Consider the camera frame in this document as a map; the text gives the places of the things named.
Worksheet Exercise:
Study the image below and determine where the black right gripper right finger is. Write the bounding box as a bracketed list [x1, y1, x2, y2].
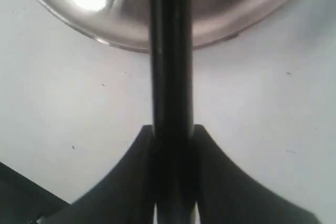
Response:
[193, 125, 320, 223]

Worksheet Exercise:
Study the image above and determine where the round stainless steel plate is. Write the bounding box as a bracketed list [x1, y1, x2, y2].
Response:
[38, 0, 289, 52]

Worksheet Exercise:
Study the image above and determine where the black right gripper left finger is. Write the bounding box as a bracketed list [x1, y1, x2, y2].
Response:
[44, 125, 154, 223]

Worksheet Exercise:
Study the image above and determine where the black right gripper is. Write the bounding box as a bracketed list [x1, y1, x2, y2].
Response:
[1, 163, 69, 223]

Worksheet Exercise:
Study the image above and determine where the black handled serrated knife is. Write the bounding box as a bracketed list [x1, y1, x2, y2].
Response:
[150, 0, 195, 223]

